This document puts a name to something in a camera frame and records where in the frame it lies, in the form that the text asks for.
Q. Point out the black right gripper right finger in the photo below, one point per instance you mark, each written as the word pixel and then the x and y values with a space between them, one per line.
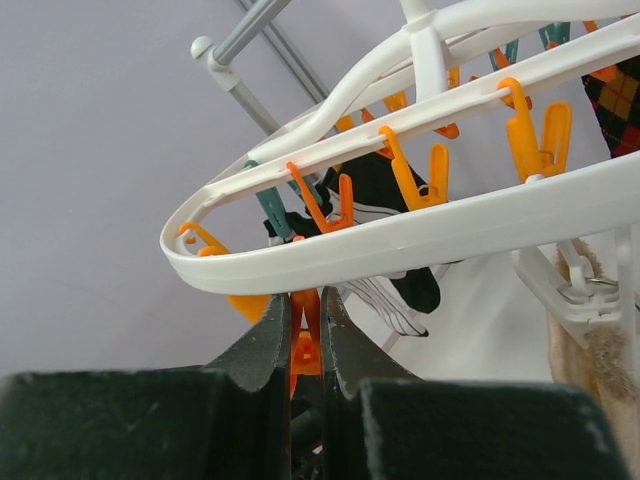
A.
pixel 383 422

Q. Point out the hanging beige fuzzy sock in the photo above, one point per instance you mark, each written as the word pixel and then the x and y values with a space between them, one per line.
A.
pixel 605 363

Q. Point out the white clip sock hanger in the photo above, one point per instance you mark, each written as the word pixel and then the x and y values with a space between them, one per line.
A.
pixel 401 84

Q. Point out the orange clothes peg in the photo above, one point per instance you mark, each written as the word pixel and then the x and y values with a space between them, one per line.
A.
pixel 306 356

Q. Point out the white drying rack stand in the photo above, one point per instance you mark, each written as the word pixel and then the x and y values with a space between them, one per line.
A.
pixel 259 66

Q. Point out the hanging black striped sock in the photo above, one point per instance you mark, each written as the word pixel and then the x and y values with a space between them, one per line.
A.
pixel 357 218

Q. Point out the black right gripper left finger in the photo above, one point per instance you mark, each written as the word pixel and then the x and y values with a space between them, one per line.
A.
pixel 228 419

